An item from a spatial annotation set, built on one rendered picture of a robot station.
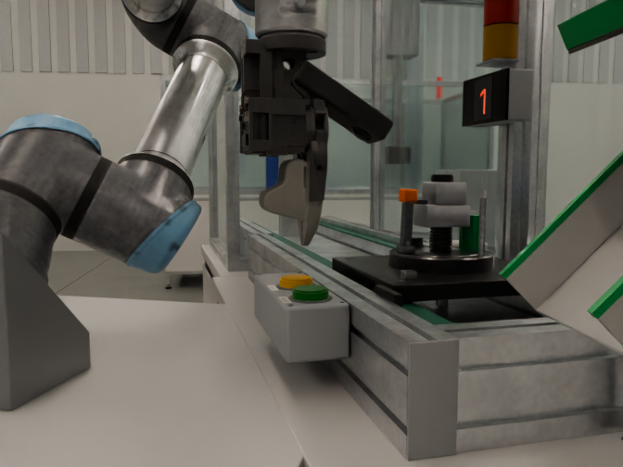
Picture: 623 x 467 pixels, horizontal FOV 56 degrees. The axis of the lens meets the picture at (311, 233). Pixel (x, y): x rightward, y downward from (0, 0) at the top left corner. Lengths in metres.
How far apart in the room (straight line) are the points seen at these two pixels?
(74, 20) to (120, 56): 0.77
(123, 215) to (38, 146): 0.13
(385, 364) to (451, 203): 0.32
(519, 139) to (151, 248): 0.55
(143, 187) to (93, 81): 8.23
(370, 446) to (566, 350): 0.19
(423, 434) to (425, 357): 0.07
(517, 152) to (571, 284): 0.46
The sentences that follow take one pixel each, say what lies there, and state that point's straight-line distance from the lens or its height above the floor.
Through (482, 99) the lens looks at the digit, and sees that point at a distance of 0.92.
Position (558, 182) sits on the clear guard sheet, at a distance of 2.29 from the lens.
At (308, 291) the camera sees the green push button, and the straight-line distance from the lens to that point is 0.63.
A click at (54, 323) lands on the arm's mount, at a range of 0.71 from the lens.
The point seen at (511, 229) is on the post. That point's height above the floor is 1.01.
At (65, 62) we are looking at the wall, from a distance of 9.11.
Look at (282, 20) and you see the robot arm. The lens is 0.61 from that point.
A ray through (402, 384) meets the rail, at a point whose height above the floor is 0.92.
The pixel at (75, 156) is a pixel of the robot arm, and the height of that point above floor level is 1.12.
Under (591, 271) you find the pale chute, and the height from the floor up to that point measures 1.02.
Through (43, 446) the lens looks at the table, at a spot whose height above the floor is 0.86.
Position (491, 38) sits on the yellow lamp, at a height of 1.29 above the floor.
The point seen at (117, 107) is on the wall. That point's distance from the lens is 8.90.
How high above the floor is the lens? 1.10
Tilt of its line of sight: 6 degrees down
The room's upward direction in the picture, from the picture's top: straight up
